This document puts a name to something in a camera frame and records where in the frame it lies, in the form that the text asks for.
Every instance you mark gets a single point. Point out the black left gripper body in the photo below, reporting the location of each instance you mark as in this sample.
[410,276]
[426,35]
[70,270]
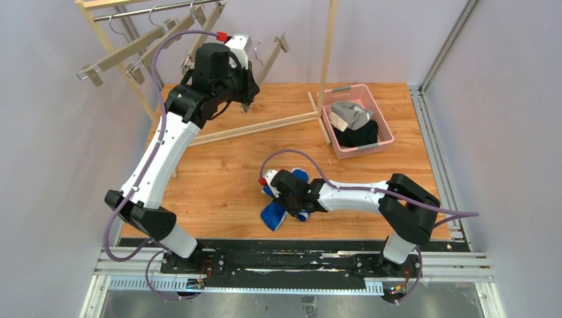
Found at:
[249,87]

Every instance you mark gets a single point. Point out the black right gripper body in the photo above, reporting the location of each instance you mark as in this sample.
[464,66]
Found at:
[286,198]

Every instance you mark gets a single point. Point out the blue underwear white trim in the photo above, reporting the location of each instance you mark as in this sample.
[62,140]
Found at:
[274,214]

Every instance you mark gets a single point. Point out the black underwear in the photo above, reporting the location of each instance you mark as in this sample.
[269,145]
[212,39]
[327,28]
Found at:
[367,134]

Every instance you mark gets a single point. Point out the grey beige underwear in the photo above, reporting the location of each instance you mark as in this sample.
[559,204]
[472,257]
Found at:
[348,115]

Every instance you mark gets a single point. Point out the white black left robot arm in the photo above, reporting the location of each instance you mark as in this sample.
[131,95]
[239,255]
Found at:
[138,202]

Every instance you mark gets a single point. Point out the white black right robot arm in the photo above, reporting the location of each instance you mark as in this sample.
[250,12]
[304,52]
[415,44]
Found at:
[408,208]

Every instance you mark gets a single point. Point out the pink perforated plastic basket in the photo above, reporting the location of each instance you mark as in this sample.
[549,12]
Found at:
[360,94]

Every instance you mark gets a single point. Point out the wooden clothes rack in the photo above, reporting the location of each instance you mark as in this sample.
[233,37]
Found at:
[201,96]

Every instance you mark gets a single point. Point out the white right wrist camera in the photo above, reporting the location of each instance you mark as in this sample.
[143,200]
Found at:
[267,185]

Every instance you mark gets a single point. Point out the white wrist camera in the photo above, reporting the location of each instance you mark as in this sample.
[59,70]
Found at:
[234,49]
[267,185]

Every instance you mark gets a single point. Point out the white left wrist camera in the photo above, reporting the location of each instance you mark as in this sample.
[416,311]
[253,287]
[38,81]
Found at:
[234,49]

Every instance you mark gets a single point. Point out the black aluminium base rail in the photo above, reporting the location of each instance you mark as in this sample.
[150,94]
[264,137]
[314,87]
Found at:
[294,267]

